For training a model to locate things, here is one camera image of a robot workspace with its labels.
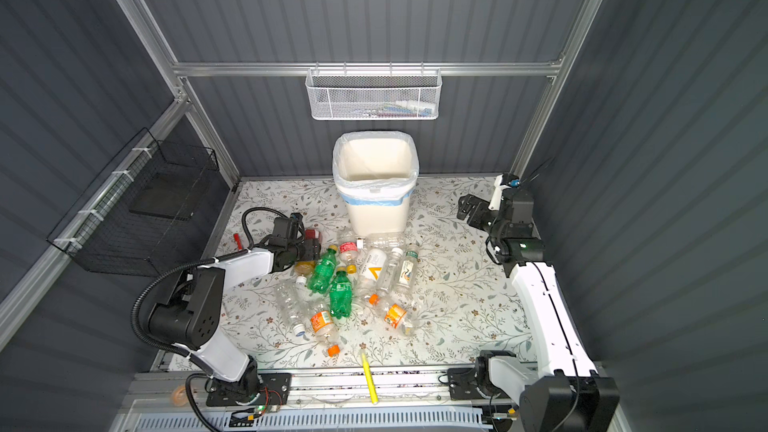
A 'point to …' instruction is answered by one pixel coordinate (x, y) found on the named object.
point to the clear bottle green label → (407, 271)
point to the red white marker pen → (238, 239)
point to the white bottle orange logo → (371, 272)
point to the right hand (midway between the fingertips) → (479, 205)
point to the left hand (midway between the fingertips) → (309, 246)
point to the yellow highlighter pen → (370, 379)
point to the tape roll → (179, 396)
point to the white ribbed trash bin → (376, 173)
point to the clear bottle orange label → (324, 328)
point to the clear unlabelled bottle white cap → (382, 241)
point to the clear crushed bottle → (292, 302)
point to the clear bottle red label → (348, 247)
